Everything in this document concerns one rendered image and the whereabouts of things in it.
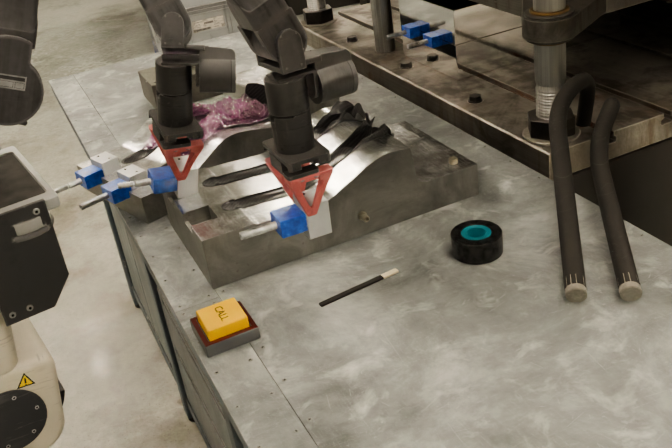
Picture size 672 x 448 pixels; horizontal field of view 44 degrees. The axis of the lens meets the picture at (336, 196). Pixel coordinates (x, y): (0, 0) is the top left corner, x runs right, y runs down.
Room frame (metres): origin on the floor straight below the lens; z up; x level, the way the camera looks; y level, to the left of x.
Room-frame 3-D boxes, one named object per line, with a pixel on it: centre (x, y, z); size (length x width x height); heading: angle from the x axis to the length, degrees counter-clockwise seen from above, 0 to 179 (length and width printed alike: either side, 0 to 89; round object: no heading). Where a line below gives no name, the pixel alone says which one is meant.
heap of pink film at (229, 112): (1.63, 0.24, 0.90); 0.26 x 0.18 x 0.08; 128
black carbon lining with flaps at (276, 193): (1.34, 0.05, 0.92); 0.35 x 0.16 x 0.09; 111
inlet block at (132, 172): (1.42, 0.41, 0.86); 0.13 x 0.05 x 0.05; 128
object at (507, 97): (2.21, -0.58, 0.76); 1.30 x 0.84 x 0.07; 21
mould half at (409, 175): (1.34, 0.03, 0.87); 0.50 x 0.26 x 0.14; 111
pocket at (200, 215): (1.21, 0.22, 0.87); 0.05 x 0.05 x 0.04; 21
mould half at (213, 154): (1.64, 0.24, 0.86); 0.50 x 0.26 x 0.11; 128
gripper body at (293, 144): (1.08, 0.05, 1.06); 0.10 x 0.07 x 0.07; 22
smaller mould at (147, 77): (2.08, 0.34, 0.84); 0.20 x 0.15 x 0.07; 111
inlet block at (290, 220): (1.07, 0.08, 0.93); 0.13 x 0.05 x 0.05; 111
